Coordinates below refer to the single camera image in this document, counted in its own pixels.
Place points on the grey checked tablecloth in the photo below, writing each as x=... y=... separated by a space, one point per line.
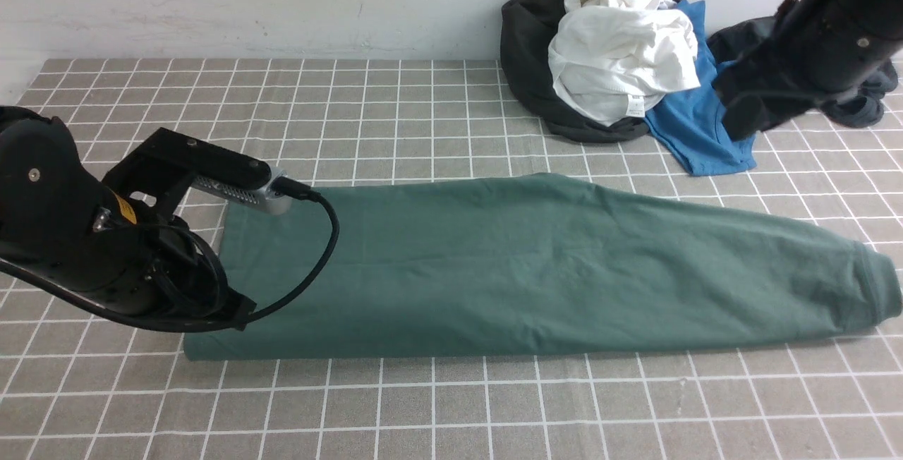
x=76 y=387

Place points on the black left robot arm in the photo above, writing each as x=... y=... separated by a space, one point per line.
x=112 y=247

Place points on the green long-sleeve top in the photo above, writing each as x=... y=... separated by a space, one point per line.
x=545 y=264

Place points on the black garment in pile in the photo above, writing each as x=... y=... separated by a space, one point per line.
x=527 y=28

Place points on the white crumpled shirt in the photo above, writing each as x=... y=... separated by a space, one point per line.
x=612 y=59

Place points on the blue t-shirt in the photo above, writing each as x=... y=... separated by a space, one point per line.
x=689 y=123

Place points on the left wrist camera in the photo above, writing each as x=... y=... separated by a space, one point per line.
x=233 y=181

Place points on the dark grey crumpled garment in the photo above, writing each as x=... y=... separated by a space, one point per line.
x=864 y=110

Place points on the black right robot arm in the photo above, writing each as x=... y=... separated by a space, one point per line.
x=818 y=51

